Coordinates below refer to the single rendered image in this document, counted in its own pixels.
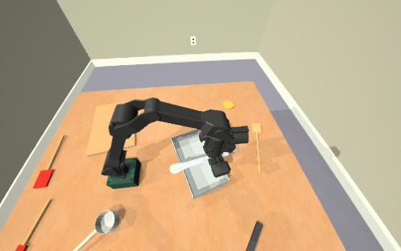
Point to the red spatula with wooden handle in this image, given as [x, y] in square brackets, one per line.
[45, 176]

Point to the yellow round disc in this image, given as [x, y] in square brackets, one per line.
[228, 105]

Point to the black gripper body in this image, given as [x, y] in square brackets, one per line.
[219, 168]

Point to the light wooden board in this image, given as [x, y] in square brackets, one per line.
[100, 139]

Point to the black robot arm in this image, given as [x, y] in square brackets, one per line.
[125, 121]

